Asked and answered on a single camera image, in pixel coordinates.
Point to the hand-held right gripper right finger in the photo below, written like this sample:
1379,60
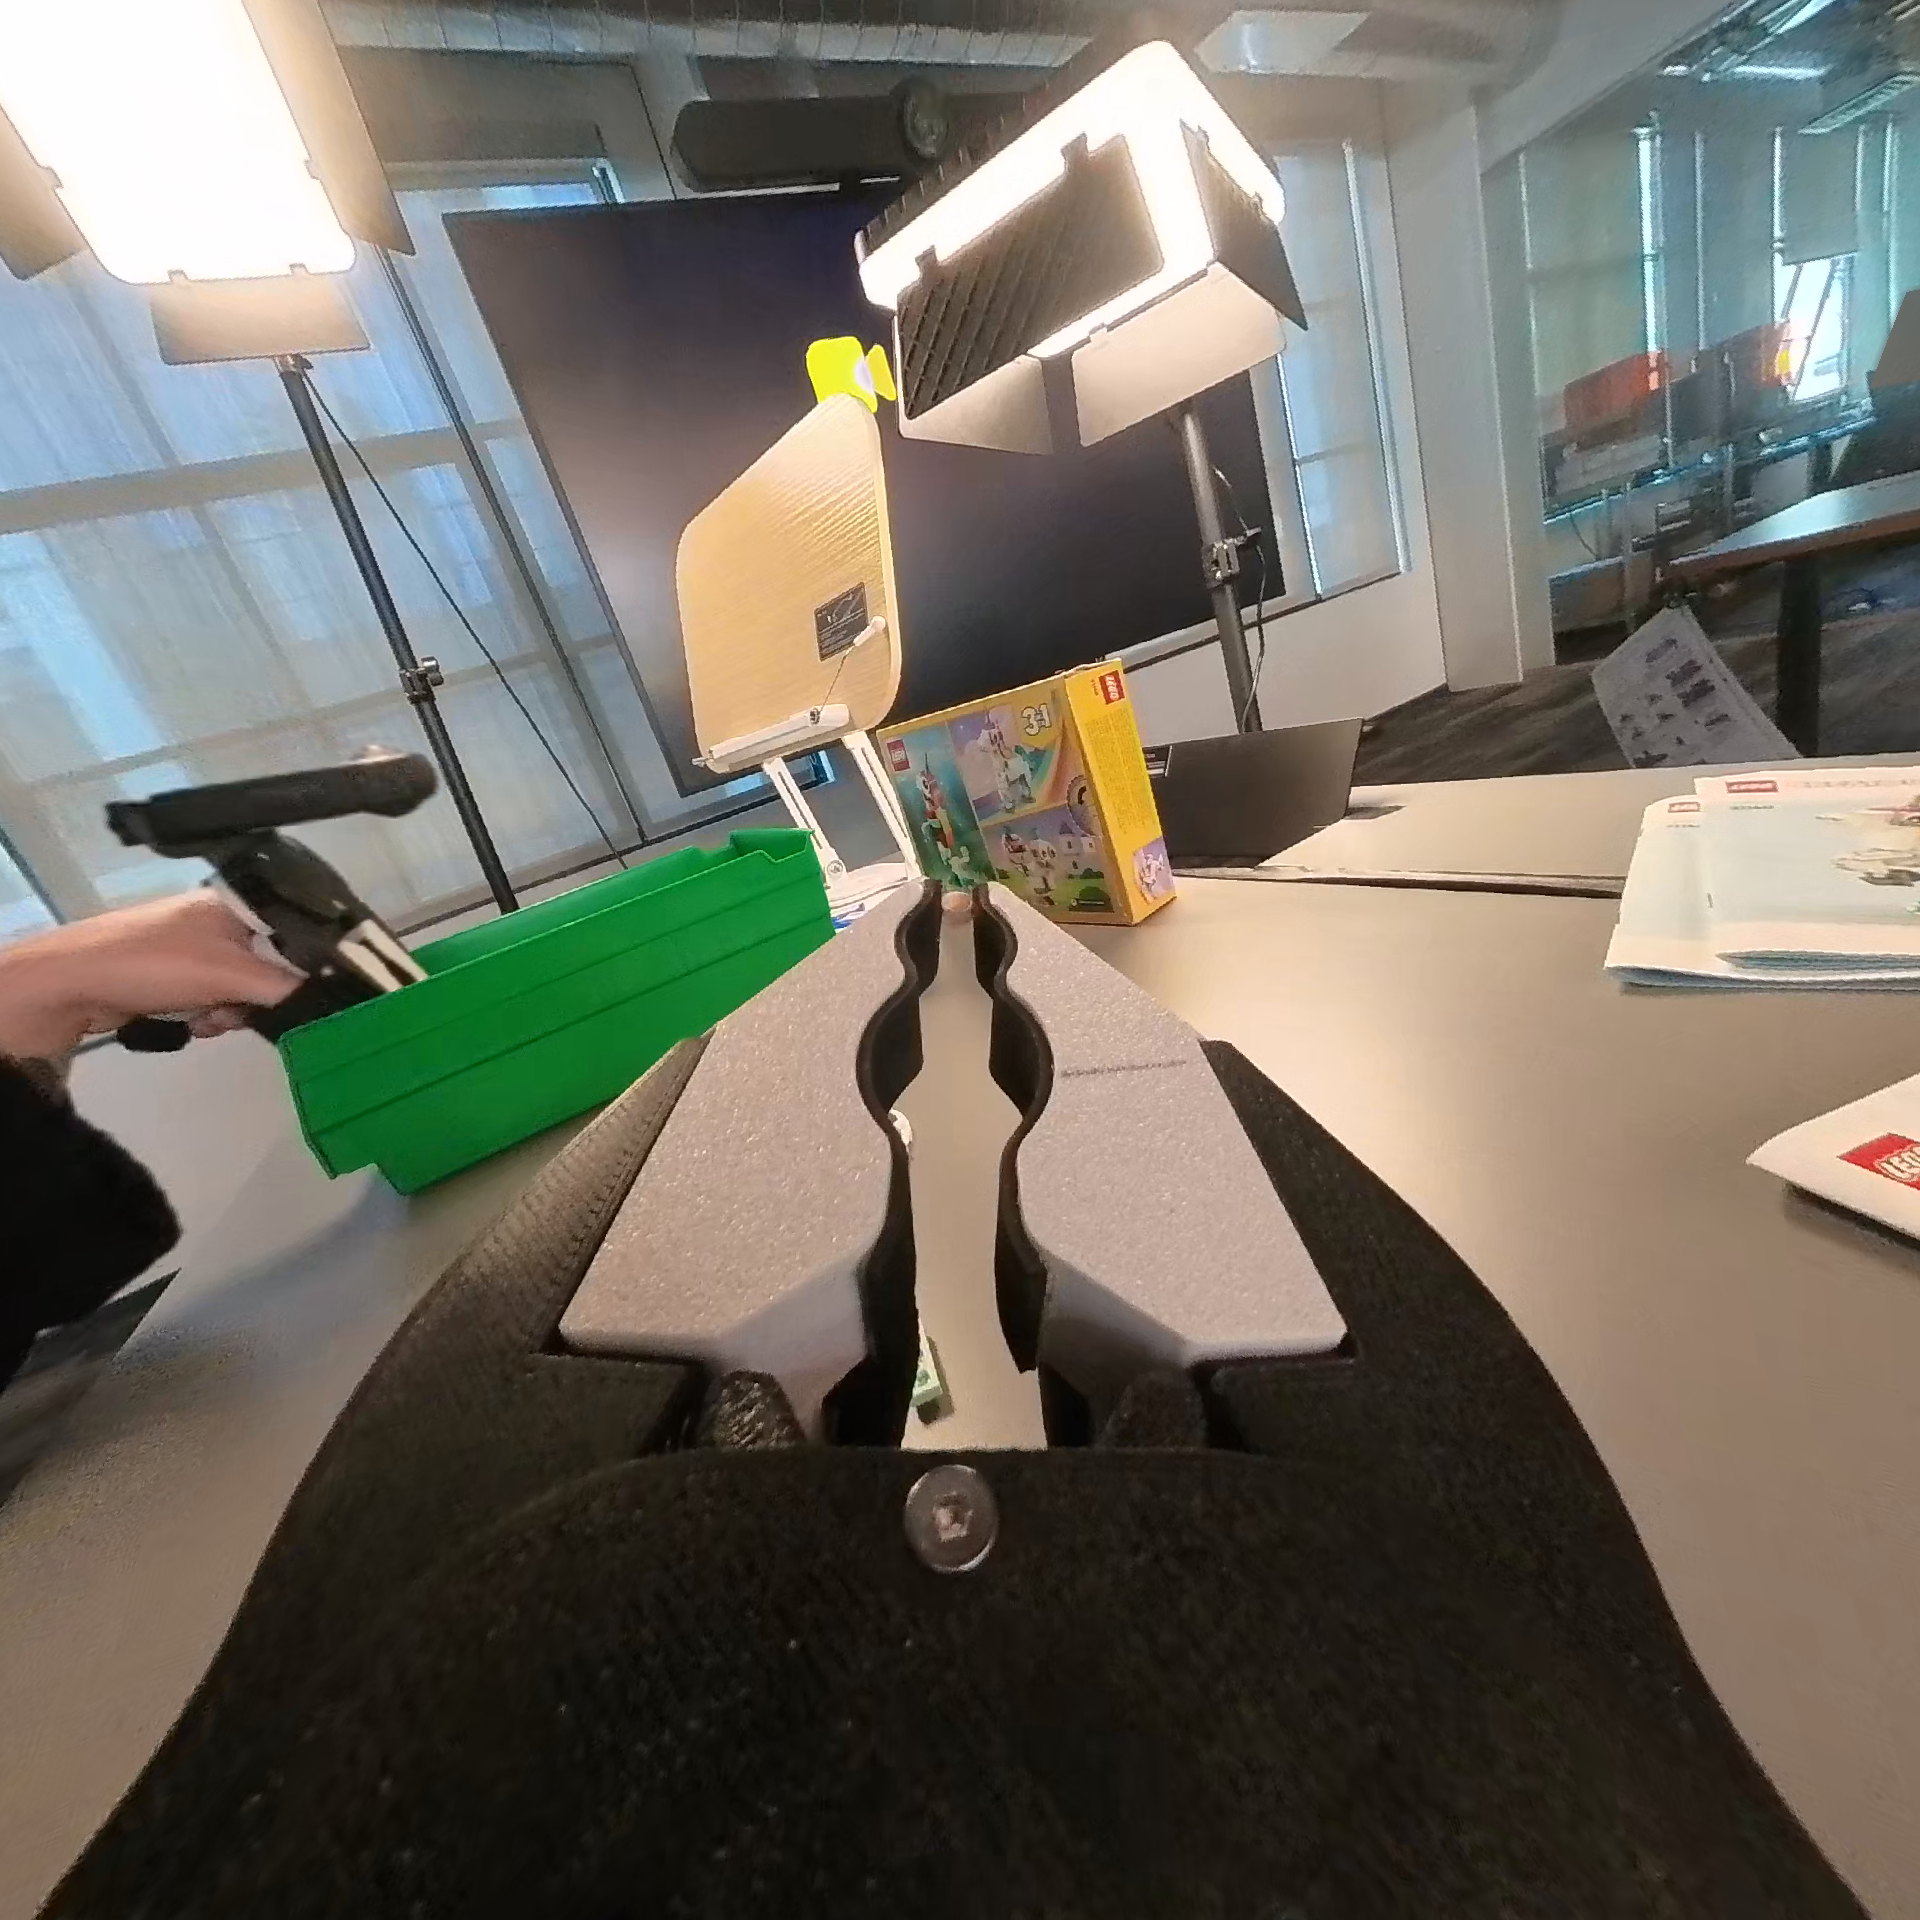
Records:
1154,1184

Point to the black video bar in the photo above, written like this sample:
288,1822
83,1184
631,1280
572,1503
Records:
794,134

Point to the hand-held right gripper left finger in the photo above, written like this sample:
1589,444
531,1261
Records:
735,1170

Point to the black laptop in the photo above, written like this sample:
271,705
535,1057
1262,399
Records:
1252,789

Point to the studio light panel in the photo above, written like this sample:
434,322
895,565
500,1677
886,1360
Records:
1080,225
165,134

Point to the black light stand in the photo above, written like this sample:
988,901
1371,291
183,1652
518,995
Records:
1219,571
398,631

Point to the white instruction booklet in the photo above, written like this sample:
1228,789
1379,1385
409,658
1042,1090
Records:
1853,1163

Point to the large window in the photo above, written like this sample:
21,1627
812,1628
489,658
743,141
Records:
181,601

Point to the wooden book stand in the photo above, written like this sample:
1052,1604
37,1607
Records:
788,584

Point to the grey office table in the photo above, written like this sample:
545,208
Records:
1814,541

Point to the printed paper sheet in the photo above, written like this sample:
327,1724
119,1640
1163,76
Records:
1689,691

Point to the person's left hand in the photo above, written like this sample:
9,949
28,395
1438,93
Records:
134,975

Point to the yellow lego set box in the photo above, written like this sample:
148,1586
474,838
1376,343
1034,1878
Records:
1034,795

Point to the large dark display screen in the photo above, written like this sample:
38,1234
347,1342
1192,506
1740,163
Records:
631,450

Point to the small green lego piece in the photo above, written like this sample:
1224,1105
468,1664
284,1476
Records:
933,1377

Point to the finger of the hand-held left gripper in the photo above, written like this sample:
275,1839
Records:
368,972
392,957

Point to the green plastic bin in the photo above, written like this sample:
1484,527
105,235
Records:
555,1020

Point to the stack of instruction booklets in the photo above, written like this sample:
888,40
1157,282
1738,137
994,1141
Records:
1770,884

